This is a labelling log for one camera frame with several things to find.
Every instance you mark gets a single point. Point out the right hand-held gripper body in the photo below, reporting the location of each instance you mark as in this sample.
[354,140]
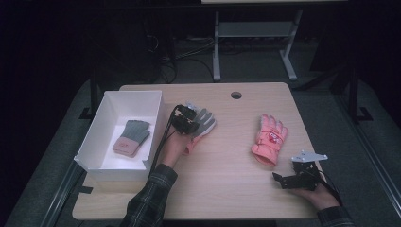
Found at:
[304,176]

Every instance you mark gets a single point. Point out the white rectangular box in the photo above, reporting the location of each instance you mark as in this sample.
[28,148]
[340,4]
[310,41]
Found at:
[126,104]

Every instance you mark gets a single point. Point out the pink padded ski glove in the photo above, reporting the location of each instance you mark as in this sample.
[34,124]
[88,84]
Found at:
[268,142]

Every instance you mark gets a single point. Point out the person's right hand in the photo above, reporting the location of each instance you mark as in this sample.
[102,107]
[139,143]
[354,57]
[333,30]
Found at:
[318,197]

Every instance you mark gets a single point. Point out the metal floor rail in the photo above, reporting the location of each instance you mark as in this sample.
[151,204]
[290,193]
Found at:
[372,151]
[60,195]

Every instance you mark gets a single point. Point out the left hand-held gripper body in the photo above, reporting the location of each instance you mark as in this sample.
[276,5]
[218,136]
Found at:
[184,121]

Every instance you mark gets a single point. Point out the black metal stand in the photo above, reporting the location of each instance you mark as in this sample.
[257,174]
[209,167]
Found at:
[353,94]

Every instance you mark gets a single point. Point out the person's left hand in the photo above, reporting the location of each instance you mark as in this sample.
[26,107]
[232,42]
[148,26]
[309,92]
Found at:
[173,148]

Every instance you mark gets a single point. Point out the white metal stand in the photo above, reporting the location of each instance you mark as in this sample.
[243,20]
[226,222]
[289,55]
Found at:
[252,29]

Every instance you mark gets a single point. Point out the gray knit glove pink cuff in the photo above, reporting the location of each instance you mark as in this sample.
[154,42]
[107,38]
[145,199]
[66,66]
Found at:
[134,130]
[206,121]

